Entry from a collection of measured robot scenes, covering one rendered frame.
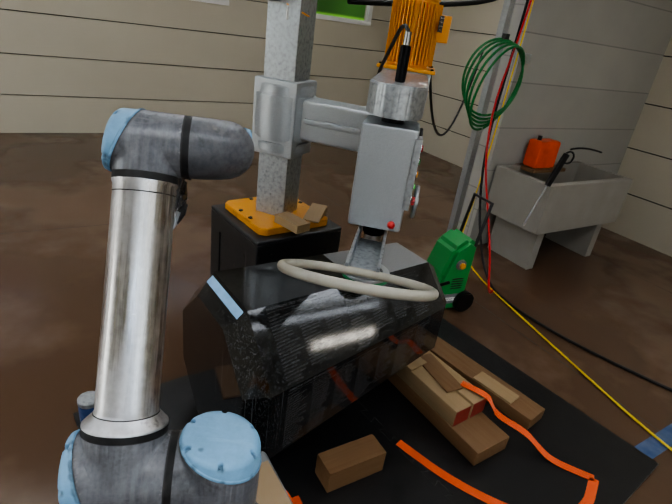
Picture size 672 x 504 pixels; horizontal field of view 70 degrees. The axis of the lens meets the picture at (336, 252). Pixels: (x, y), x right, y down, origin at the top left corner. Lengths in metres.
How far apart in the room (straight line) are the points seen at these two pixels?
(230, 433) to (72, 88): 7.01
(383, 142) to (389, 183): 0.16
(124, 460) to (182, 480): 0.10
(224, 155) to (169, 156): 0.10
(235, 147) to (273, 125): 1.75
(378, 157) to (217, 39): 6.32
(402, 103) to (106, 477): 1.44
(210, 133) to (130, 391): 0.48
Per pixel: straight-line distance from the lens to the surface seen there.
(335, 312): 2.07
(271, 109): 2.68
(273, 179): 2.84
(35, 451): 2.65
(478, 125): 4.38
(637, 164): 6.61
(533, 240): 4.77
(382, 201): 1.93
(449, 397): 2.66
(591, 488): 2.85
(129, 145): 0.92
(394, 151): 1.88
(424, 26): 2.49
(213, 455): 0.94
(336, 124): 2.63
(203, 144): 0.90
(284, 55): 2.71
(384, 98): 1.82
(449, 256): 3.56
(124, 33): 7.72
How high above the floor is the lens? 1.87
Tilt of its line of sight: 26 degrees down
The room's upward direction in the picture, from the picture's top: 8 degrees clockwise
